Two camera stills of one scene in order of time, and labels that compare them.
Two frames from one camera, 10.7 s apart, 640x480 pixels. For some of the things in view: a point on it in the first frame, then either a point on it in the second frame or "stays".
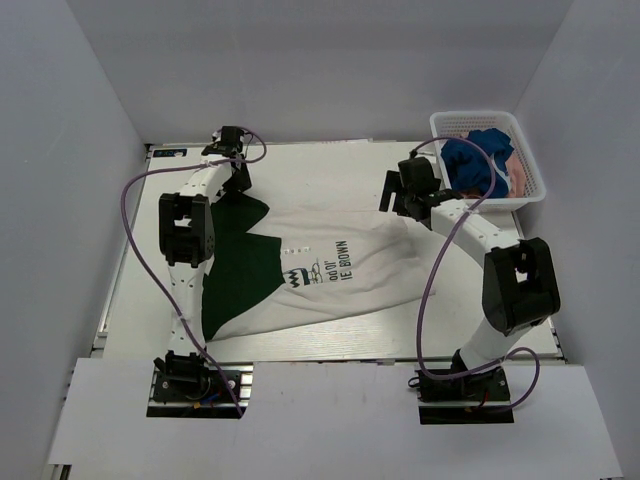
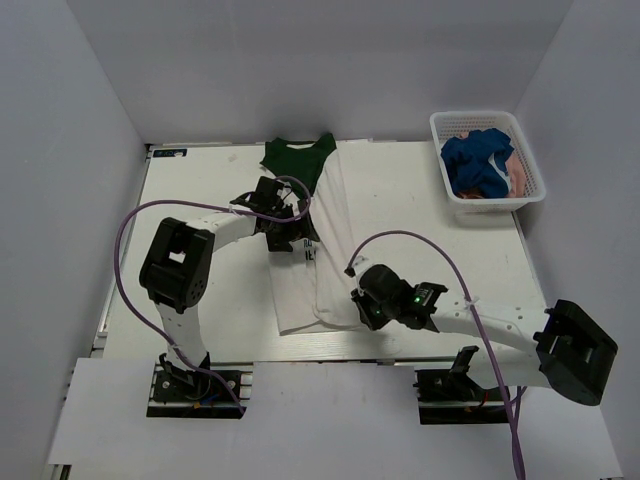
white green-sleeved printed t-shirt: [272, 268] to [319, 282]
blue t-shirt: [469, 167] stays
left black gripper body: [241, 179] to [281, 233]
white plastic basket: [446, 124] stays
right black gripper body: [407, 192] to [376, 314]
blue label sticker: [169, 152] stays
